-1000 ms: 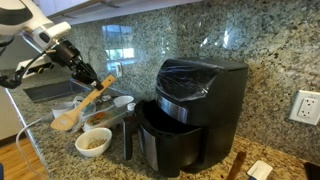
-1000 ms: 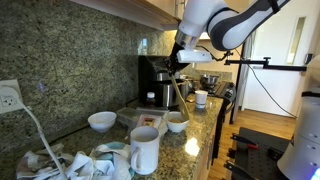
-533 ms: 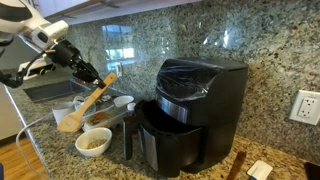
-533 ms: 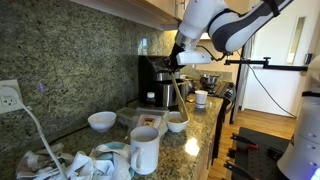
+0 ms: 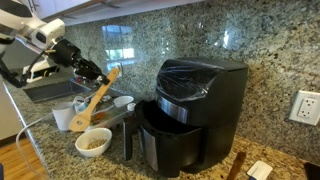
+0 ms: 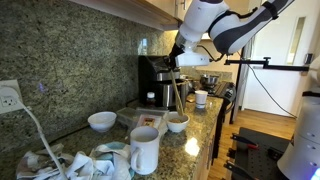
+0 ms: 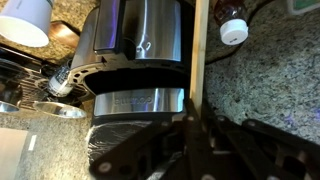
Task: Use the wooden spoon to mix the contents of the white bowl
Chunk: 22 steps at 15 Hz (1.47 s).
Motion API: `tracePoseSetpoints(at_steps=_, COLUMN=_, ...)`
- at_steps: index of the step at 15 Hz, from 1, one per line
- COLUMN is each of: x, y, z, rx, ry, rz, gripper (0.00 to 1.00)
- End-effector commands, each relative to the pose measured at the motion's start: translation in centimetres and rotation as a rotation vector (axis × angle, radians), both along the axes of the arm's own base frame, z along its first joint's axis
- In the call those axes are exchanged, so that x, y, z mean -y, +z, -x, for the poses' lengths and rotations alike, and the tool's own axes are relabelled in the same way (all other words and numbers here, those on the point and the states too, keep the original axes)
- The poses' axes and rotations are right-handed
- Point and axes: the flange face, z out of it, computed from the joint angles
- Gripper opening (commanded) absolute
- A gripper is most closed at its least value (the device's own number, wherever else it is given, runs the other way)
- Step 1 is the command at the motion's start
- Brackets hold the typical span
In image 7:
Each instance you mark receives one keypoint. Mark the white wall outlet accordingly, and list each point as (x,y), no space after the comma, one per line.
(32,142)

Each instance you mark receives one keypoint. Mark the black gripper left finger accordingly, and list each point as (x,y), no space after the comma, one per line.
(160,153)

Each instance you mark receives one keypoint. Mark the brown bottle white cap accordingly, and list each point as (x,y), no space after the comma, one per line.
(233,30)

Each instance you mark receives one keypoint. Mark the shiny steel pot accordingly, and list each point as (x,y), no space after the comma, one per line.
(7,107)
(60,110)

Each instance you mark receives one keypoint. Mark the wooden spoon with holes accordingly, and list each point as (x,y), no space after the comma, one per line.
(199,50)

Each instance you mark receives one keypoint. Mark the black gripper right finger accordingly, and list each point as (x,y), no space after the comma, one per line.
(253,153)

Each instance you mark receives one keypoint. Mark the black stove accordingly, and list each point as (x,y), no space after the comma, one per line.
(23,83)

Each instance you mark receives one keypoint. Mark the black air fryer body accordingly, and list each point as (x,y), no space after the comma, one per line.
(133,101)

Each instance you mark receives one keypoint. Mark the white paper cup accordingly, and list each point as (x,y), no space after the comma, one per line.
(25,23)

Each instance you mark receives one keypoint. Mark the stainless steel appliance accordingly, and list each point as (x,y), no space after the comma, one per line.
(153,33)

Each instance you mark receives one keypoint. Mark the brown wooden utensil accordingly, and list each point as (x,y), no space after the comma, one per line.
(65,35)

